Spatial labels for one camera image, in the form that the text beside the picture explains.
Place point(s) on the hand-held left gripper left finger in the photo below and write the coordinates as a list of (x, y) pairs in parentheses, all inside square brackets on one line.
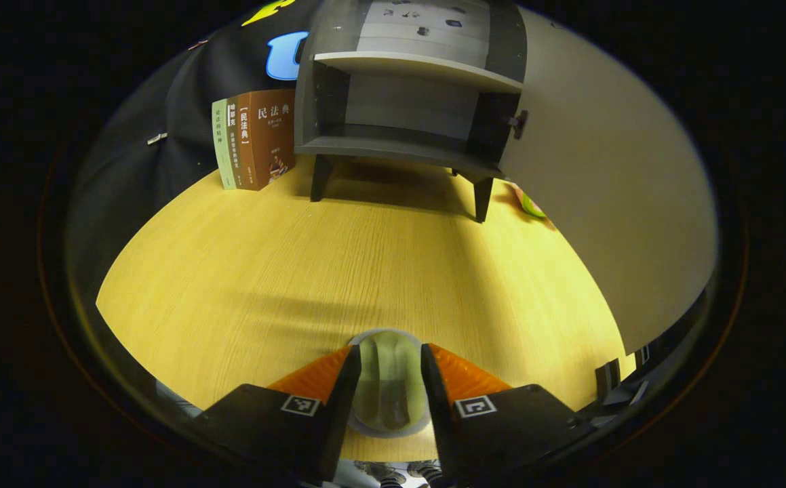
[(340, 427)]

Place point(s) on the grey cabinet shelf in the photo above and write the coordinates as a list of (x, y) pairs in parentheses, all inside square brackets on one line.
[(420, 68)]

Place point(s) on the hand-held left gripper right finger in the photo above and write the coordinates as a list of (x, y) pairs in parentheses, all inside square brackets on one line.
[(441, 427)]

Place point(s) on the black backdrop cloth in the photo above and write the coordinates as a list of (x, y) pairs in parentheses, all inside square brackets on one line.
[(182, 102)]

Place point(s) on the green plush toy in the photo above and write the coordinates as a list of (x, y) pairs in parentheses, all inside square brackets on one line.
[(532, 205)]

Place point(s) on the person's shoe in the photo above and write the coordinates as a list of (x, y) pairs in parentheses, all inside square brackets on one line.
[(426, 472), (376, 471)]

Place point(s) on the green translucent bottle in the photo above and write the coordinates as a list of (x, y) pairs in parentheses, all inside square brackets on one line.
[(390, 379)]

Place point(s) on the silver clip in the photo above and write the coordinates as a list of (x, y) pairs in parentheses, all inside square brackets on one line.
[(156, 138)]

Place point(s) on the grey cabinet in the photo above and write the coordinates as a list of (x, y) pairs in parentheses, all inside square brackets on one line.
[(392, 142)]

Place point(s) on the large brown book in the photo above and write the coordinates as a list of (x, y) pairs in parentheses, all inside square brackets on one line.
[(274, 135)]

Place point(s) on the beige cabinet door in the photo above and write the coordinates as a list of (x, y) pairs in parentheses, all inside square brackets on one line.
[(603, 203)]

